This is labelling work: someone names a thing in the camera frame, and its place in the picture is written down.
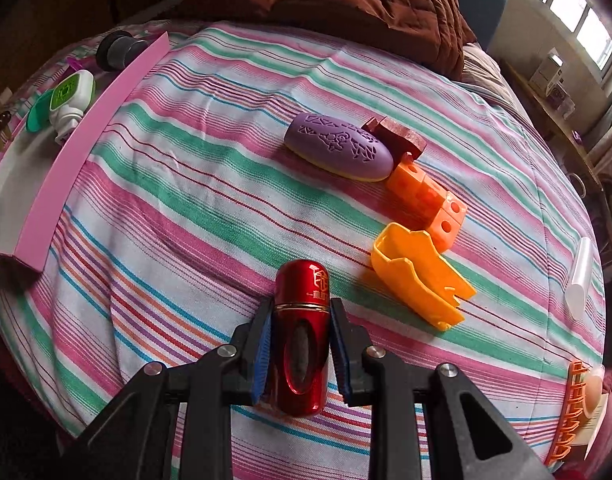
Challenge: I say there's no beige ball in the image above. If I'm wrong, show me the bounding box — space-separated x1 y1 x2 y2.
583 367 606 408

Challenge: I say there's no black grey jar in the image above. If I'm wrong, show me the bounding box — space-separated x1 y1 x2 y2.
96 31 148 72

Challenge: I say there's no white green dispenser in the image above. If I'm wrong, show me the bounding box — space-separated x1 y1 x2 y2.
48 70 96 147

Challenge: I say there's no beige pillow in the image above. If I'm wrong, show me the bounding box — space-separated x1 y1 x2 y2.
458 42 521 111

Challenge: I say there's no beige patterned curtain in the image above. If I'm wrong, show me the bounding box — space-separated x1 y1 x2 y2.
583 105 612 171

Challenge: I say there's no white translucent tube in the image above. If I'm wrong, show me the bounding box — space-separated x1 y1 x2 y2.
566 236 593 320

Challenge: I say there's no brown quilted blanket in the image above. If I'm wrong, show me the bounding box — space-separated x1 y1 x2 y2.
178 0 479 81

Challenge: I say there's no purple patterned box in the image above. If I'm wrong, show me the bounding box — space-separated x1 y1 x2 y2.
546 82 576 118

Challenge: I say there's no pink green striped bed sheet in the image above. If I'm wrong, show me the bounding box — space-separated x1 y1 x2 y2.
0 20 606 480

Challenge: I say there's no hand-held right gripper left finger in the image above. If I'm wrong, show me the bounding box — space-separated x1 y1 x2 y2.
68 302 274 480

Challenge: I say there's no wooden window shelf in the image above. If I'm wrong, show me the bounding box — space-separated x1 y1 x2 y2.
500 57 606 201

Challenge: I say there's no wooden wardrobe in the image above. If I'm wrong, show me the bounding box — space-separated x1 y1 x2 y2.
0 0 187 101

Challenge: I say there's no yellow plastic scoop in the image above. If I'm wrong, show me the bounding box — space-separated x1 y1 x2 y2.
371 222 476 332

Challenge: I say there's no purple oval case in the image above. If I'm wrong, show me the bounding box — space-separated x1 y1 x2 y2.
285 112 394 182

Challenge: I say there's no orange plastic rack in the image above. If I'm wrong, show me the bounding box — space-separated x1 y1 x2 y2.
544 361 609 466

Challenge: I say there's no orange cube block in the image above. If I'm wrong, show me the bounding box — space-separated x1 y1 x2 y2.
387 155 467 253

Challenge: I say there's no white box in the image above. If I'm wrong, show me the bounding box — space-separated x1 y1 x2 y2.
530 49 564 96

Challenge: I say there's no red metal canister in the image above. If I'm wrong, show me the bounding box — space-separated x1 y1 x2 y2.
267 260 331 417

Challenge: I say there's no green plastic stamp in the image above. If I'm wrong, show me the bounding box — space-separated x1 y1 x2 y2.
26 91 57 133

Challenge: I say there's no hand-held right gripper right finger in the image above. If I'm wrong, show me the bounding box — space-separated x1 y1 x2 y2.
328 297 556 480

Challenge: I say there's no red wooden block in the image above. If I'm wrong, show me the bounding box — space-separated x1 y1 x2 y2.
362 116 427 163

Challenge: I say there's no pink cardboard box tray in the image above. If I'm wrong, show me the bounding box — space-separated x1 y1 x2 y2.
0 31 171 273

